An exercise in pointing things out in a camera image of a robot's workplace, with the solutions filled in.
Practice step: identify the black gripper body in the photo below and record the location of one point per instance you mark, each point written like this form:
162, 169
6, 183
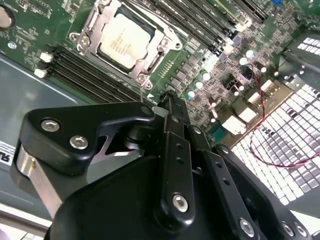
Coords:
112, 205

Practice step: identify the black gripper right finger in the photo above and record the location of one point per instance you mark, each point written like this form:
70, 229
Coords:
220, 170

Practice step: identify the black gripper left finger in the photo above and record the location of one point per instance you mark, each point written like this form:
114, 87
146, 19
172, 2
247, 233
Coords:
75, 120

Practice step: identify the metal locking lever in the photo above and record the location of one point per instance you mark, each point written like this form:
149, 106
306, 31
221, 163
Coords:
141, 96

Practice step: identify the metal socket cover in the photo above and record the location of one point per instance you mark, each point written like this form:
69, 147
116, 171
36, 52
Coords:
93, 32

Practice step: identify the silver CPU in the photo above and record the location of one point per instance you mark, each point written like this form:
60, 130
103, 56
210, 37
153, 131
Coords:
125, 40

